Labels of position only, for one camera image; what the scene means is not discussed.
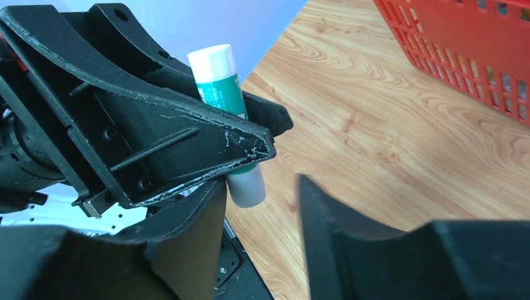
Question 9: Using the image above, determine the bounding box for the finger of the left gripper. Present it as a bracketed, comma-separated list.
[1, 5, 277, 217]
[62, 3, 294, 138]

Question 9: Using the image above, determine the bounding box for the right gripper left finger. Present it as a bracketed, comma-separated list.
[1, 179, 227, 299]

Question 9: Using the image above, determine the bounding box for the red plastic shopping basket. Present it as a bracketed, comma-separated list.
[376, 1, 529, 124]

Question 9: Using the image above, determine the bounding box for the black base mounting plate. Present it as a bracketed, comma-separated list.
[213, 219, 274, 300]

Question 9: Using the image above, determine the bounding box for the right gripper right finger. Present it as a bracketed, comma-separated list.
[297, 174, 529, 299]

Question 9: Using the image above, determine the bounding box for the green white glue stick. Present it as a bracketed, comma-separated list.
[187, 44, 266, 208]

